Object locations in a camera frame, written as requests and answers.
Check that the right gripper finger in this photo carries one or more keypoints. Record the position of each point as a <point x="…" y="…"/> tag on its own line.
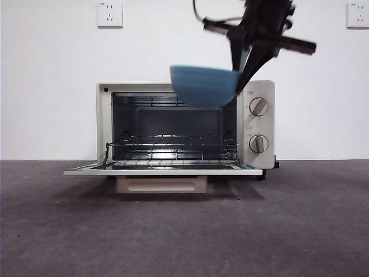
<point x="255" y="66"/>
<point x="237" y="54"/>

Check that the blue ribbed bowl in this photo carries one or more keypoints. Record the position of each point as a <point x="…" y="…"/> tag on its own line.
<point x="201" y="86"/>

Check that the round beige oven knob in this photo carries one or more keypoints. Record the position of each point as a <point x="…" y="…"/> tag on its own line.
<point x="258" y="143"/>
<point x="259" y="107"/>

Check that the cream toaster oven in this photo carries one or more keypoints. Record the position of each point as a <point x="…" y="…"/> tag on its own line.
<point x="258" y="127"/>

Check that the white wall socket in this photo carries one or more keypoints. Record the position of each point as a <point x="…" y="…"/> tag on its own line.
<point x="359" y="15"/>
<point x="110" y="15"/>

